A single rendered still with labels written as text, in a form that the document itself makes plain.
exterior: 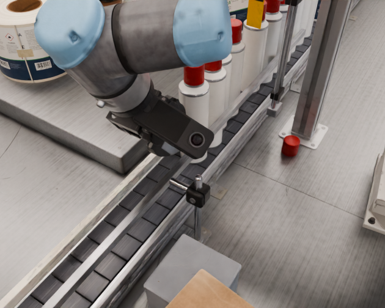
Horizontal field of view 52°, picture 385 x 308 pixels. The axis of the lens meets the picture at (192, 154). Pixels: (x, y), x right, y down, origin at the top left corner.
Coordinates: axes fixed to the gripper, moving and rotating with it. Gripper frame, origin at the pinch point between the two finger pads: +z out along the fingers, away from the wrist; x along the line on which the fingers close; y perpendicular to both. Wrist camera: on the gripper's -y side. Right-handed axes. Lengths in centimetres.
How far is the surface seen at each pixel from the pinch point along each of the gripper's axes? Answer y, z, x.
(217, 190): -6.5, 9.8, 3.1
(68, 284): -3.6, -17.6, 25.0
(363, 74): -19, 38, -46
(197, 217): -9.2, -2.1, 10.1
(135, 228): -1.1, -3.0, 16.1
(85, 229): 3.9, -8.3, 19.7
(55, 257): 3.9, -11.6, 24.7
